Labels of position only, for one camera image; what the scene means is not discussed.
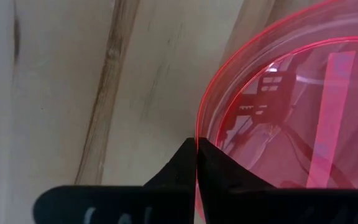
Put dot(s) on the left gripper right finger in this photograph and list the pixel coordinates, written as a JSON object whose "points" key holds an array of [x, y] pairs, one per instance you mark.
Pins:
{"points": [[259, 205]]}

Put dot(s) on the pink translucent plastic plate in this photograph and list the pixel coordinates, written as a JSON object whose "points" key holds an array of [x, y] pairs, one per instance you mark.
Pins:
{"points": [[291, 109]]}

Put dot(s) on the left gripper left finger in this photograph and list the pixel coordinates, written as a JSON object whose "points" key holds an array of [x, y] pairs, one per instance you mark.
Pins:
{"points": [[120, 205]]}

